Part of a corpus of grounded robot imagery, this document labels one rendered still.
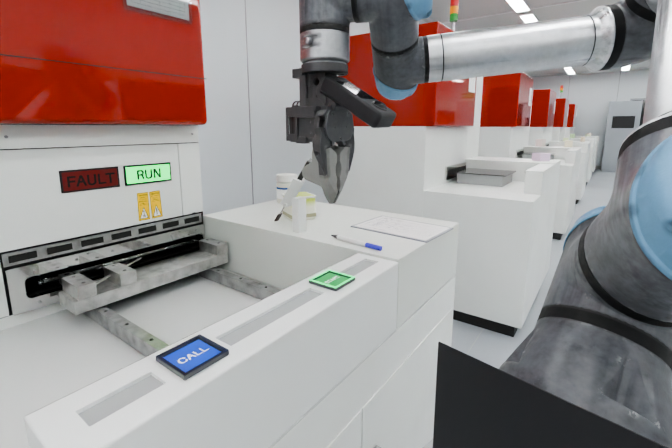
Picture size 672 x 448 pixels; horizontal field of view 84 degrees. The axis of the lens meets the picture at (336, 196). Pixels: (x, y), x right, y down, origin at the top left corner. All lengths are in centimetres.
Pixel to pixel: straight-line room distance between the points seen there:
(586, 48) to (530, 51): 8
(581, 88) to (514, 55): 1292
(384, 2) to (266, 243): 62
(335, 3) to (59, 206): 71
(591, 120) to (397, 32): 1299
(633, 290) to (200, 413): 41
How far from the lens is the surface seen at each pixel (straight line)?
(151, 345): 75
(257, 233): 97
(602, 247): 41
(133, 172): 103
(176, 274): 99
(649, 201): 34
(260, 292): 91
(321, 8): 58
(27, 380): 82
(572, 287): 46
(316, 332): 56
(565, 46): 70
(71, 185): 98
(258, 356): 48
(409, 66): 65
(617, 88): 1356
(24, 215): 97
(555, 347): 43
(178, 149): 109
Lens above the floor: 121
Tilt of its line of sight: 10 degrees down
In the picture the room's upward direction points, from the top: straight up
